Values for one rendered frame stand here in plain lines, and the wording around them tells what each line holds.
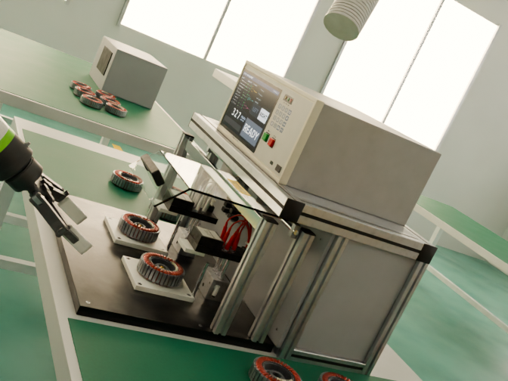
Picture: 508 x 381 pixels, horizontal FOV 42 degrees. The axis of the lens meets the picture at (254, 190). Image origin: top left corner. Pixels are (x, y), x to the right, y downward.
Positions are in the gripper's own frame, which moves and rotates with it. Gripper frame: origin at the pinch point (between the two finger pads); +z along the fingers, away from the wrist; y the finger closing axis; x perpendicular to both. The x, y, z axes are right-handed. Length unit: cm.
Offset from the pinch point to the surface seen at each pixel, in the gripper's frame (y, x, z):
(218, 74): -121, 50, 36
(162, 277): 4.6, 7.3, 19.3
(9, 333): -88, -73, 57
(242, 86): -33, 50, 9
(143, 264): 1.0, 5.0, 15.7
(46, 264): 0.6, -10.6, 1.0
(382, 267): 16, 50, 46
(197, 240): 0.4, 18.3, 19.5
